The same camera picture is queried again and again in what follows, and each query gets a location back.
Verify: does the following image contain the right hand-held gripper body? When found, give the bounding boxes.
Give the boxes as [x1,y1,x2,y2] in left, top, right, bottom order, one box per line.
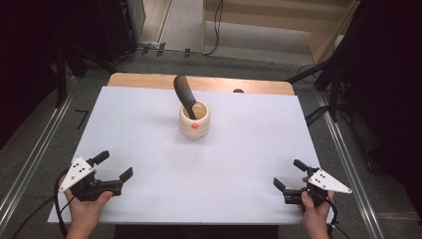
[283,166,353,208]

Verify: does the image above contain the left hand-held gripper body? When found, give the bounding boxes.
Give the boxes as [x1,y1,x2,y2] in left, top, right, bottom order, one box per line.
[59,156,123,202]

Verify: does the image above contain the cream ringed utensil cup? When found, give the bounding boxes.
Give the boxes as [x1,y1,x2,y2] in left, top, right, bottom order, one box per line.
[178,100,212,139]

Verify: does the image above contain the black spatula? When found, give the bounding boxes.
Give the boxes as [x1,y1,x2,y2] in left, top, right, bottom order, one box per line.
[172,74,199,120]

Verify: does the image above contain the person's right hand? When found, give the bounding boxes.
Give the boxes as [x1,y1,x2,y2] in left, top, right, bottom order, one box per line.
[298,176,335,230]

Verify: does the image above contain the person's left hand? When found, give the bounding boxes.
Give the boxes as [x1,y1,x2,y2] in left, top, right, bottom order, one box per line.
[63,190,114,224]

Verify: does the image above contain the white table cover sheet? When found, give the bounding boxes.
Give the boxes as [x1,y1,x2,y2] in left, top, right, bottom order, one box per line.
[48,86,332,226]

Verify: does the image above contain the black metal stand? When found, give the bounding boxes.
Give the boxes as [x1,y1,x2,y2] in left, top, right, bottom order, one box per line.
[54,43,68,108]
[327,59,343,122]

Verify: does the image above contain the wooden table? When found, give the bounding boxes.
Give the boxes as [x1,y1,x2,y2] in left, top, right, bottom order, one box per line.
[107,73,296,97]

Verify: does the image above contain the black curtain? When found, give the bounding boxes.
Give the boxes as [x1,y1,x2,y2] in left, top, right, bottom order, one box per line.
[0,0,112,148]
[331,0,422,218]

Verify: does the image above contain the dark cabinet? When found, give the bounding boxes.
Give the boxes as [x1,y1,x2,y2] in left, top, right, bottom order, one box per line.
[99,0,147,63]

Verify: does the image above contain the light wooden cabinet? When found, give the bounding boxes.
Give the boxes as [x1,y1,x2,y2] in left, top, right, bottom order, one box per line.
[202,0,361,65]

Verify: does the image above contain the aluminium floor rail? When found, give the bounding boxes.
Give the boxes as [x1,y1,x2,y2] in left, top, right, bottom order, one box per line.
[0,76,81,227]
[316,91,386,239]

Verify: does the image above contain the right hand-held gripper cable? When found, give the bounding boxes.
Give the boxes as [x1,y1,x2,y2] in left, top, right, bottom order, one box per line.
[324,190,351,239]

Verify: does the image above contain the hand-held gripper cable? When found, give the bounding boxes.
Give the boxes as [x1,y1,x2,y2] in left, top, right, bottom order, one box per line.
[324,190,351,239]
[13,168,76,239]

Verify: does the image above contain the left hand-held gripper cable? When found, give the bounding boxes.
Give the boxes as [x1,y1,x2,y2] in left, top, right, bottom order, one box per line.
[13,168,76,239]

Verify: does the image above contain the black floor cable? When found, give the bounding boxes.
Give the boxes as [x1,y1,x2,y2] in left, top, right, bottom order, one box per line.
[304,105,331,127]
[287,63,332,84]

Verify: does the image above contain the black hanging cable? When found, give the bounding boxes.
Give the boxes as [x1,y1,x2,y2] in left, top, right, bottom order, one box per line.
[202,0,224,56]

